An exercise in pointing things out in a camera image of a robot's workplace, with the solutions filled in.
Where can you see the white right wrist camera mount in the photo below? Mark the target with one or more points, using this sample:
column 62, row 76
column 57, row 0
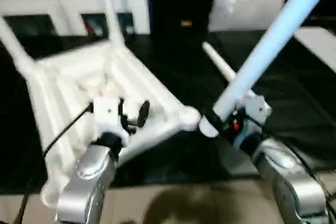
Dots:
column 257, row 106

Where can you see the white cabinet with glass doors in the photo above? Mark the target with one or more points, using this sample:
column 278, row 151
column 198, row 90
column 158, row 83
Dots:
column 39, row 1

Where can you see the white plastic table leg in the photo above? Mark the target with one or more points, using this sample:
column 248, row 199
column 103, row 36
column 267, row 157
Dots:
column 111, row 11
column 257, row 58
column 15, row 48
column 218, row 58

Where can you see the black mat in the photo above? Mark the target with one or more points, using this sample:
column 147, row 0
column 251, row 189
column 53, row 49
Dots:
column 302, row 90

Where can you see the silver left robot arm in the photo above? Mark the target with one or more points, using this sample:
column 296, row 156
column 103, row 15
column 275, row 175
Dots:
column 86, row 176

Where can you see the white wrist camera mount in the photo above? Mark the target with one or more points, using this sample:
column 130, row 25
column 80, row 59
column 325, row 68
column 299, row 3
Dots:
column 107, row 113
column 257, row 106

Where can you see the white flat panel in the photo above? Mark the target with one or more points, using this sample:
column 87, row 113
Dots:
column 320, row 45

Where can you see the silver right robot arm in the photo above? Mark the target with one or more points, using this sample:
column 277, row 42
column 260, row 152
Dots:
column 288, row 176

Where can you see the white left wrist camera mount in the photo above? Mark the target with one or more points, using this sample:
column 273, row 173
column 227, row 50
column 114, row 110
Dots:
column 107, row 113

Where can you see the white plastic table top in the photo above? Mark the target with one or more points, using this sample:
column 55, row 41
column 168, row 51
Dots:
column 78, row 77

